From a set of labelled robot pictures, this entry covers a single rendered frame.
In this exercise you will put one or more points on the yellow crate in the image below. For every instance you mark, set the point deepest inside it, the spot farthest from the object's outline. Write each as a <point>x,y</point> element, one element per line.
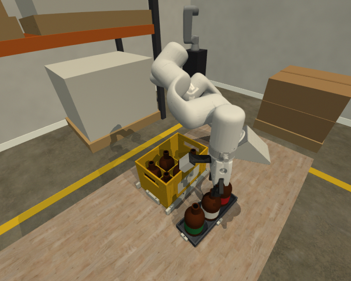
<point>168,192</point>

